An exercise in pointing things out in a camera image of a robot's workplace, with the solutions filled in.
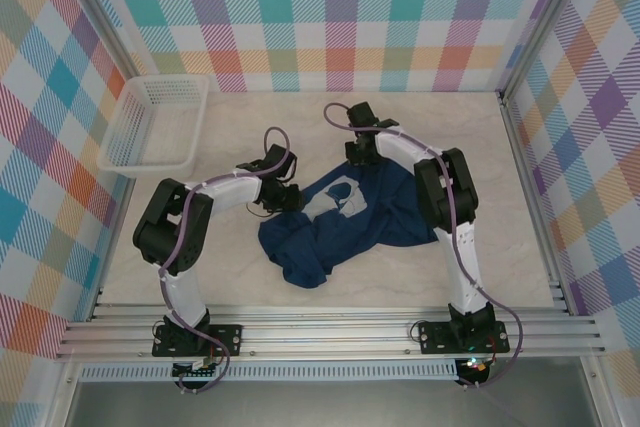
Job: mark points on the white perforated plastic basket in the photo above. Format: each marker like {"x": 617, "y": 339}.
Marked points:
{"x": 150, "y": 122}

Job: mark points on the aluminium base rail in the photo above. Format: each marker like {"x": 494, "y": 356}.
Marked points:
{"x": 325, "y": 332}

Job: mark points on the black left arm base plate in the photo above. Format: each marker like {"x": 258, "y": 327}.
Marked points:
{"x": 227, "y": 339}

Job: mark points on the dark blue t-shirt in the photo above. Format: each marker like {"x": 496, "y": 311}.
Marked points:
{"x": 390, "y": 207}

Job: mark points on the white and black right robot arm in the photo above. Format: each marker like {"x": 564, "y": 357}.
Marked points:
{"x": 462, "y": 267}

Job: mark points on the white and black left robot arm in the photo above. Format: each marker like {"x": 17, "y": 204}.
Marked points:
{"x": 182, "y": 297}

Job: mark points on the grey metal panel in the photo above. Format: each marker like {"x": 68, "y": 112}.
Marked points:
{"x": 325, "y": 404}

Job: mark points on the small connector board with light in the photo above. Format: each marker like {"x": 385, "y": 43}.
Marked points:
{"x": 475, "y": 366}

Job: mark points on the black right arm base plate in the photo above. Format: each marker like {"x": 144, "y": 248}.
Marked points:
{"x": 435, "y": 337}

